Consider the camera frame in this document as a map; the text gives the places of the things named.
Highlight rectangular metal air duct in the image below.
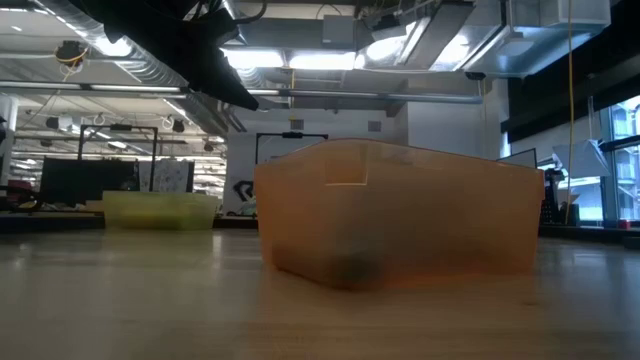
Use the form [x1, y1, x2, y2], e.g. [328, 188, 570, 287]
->
[462, 0, 612, 80]

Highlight orange plastic bin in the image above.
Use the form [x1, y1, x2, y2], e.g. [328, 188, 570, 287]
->
[253, 138, 546, 292]

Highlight grey ceiling pipe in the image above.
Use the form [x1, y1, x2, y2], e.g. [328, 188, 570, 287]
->
[0, 81, 485, 105]

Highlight yellow plastic bin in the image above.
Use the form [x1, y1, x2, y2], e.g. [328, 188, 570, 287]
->
[102, 190, 221, 232]

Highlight yellow hanging cable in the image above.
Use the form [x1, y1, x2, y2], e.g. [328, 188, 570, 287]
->
[565, 0, 576, 225]

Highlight ceiling light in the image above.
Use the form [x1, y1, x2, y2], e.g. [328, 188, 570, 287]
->
[287, 50, 358, 71]
[222, 48, 286, 70]

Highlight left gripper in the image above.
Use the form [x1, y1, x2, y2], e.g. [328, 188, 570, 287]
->
[102, 0, 260, 112]

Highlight hanging cable reel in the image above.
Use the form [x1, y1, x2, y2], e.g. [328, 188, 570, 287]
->
[53, 40, 89, 70]

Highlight black perforated box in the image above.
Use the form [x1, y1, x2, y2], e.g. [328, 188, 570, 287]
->
[542, 169, 564, 225]

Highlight poster with black logo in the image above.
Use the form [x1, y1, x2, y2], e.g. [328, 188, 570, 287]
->
[222, 177, 259, 217]

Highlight grey ceiling box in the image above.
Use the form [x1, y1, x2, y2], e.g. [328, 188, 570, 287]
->
[321, 14, 358, 46]

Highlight whiteboard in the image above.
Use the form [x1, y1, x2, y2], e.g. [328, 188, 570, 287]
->
[496, 147, 539, 170]

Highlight black screen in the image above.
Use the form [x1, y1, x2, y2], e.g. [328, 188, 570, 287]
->
[38, 156, 141, 207]

